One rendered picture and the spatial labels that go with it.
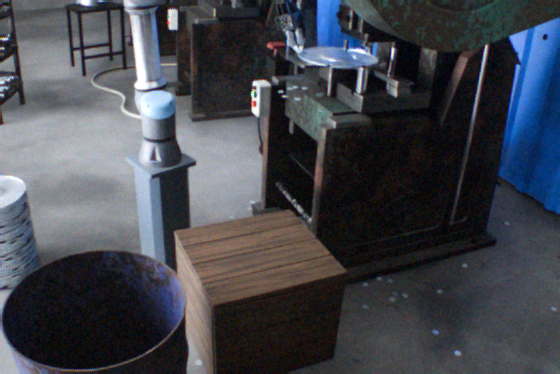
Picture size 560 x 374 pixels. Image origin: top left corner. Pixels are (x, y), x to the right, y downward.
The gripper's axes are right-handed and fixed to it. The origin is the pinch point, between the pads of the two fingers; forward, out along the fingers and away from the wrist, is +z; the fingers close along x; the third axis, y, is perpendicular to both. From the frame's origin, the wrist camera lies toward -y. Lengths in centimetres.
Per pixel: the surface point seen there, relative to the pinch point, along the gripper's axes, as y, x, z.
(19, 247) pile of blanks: 76, -95, 35
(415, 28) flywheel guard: 36, 49, -4
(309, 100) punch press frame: 8.5, 1.7, 18.0
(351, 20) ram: 2.2, 22.3, -6.6
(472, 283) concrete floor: 7, 51, 101
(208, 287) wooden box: 88, -9, 44
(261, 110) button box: -0.8, -22.6, 21.0
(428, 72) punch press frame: -8.6, 43.9, 18.7
